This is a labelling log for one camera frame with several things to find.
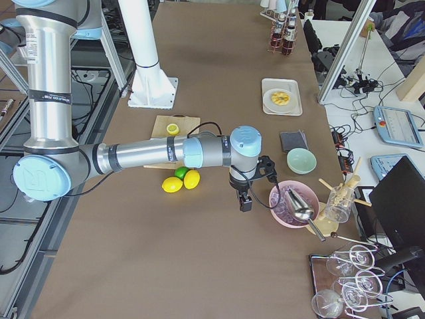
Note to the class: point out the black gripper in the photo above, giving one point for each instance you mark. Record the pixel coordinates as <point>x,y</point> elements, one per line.
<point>238,187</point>

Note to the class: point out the cream serving tray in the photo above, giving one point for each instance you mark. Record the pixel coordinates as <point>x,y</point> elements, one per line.
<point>290,85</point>

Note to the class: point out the green handled reacher stick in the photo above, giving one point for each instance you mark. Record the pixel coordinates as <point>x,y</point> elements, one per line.
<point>359,69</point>

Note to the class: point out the clear glass jar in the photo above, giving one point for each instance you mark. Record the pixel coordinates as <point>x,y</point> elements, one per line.
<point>338,207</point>

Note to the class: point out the wooden block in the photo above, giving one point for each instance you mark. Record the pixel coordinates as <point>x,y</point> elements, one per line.
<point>413,87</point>

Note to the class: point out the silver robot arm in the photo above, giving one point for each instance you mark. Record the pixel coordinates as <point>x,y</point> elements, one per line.
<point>54,162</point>

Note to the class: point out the halved lemon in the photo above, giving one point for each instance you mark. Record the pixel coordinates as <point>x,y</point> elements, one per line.
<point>172,129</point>

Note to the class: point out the black computer monitor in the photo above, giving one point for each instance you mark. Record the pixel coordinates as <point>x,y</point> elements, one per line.
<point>398,202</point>

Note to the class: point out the white round plate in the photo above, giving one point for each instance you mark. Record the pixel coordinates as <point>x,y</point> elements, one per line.
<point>275,108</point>

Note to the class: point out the yellow lemon far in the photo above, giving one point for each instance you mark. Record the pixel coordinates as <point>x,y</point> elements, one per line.
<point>191,179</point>

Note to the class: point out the yellow lemon near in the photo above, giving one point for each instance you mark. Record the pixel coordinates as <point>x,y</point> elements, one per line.
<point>172,184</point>

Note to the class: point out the wine glass rack tray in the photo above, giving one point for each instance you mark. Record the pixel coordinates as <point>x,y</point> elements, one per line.
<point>347,283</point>

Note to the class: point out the glazed braided donut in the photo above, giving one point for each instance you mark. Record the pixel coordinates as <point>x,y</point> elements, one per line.
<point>280,98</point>

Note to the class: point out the green lime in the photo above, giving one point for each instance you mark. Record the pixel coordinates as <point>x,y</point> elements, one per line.
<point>180,172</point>

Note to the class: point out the blue teach pendant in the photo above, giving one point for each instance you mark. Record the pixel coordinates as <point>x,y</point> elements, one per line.
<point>397,126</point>
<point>382,164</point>

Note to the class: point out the yellow lemon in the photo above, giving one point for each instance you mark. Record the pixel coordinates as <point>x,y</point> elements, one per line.
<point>191,179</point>
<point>172,184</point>

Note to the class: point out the wooden cutting board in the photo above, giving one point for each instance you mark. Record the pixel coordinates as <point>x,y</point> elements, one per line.
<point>185,125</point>

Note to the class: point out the wooden glass stand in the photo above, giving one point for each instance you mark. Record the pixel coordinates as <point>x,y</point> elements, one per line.
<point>352,183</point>

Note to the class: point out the metal ice scoop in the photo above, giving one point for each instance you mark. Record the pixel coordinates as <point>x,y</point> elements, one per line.
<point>302,211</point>

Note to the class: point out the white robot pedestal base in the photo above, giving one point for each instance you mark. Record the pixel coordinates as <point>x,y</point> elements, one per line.
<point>151,87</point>

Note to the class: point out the tea bottle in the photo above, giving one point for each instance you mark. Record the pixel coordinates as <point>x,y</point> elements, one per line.
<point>276,34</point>
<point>289,36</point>

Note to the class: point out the pink ice bowl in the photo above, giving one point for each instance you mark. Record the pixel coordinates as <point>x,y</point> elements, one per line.
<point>280,210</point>

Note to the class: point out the copper wire bottle rack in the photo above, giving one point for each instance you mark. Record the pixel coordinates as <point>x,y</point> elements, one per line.
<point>280,48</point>

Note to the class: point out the grey folded cloth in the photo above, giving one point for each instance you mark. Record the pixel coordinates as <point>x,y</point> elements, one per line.
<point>293,140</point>

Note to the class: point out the mint green bowl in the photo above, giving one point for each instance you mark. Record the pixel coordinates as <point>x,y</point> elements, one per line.
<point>301,161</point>

